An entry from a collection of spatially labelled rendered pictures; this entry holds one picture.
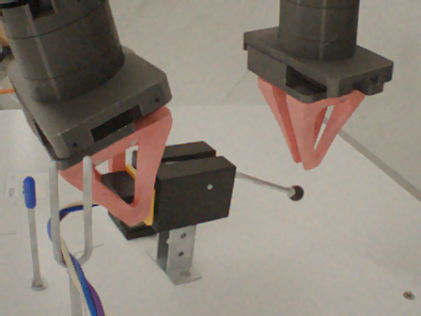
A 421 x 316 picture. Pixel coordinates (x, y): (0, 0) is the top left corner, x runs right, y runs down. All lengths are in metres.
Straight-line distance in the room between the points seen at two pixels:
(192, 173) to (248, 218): 0.14
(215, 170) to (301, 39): 0.10
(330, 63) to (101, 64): 0.16
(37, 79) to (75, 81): 0.02
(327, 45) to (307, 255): 0.17
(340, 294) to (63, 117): 0.24
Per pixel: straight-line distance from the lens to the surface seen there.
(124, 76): 0.26
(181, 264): 0.38
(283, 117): 0.38
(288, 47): 0.35
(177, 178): 0.31
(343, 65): 0.34
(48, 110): 0.25
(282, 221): 0.46
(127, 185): 0.32
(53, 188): 0.22
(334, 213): 0.49
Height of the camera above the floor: 1.33
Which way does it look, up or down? 33 degrees down
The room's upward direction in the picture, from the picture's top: 48 degrees counter-clockwise
